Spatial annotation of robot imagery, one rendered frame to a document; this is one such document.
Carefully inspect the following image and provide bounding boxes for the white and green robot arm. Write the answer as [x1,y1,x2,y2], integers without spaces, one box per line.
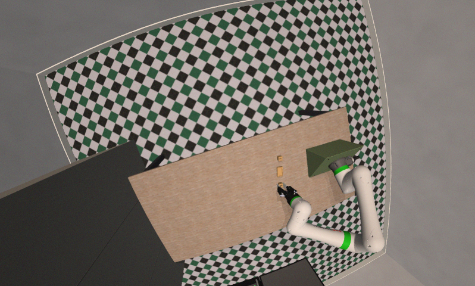
[286,156,385,253]

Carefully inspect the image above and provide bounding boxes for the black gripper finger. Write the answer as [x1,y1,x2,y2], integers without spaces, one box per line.
[277,184,288,197]
[283,182,297,193]

